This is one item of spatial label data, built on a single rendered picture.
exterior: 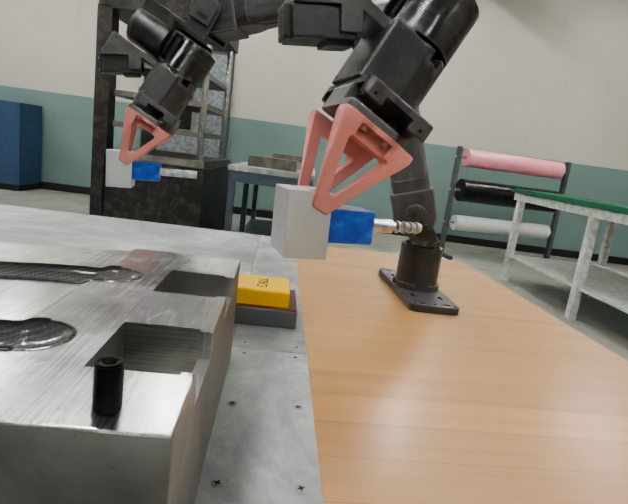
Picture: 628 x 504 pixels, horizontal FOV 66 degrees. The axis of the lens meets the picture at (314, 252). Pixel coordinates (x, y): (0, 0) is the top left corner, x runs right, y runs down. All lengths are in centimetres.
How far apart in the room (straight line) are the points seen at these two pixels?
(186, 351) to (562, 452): 28
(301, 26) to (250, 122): 648
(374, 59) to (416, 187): 35
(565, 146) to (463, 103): 153
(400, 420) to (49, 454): 27
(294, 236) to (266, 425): 14
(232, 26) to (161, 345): 57
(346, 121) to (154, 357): 21
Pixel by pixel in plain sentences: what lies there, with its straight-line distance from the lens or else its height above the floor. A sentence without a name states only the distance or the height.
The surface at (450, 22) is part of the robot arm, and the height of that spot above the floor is 110.
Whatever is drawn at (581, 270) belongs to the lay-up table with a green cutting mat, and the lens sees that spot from 414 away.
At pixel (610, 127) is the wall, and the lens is 789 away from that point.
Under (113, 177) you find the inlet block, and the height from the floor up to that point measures 91.
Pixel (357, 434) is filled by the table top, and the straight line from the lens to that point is 37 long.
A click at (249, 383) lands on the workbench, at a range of 41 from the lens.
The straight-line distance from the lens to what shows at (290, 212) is 38.
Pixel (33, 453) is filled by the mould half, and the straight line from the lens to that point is 20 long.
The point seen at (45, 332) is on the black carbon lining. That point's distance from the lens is 27.
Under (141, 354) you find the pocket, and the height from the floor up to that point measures 87.
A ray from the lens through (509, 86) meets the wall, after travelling 732.
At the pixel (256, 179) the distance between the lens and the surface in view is 399.
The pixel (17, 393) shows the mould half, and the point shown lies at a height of 89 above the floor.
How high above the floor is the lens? 99
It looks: 12 degrees down
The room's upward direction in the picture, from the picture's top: 8 degrees clockwise
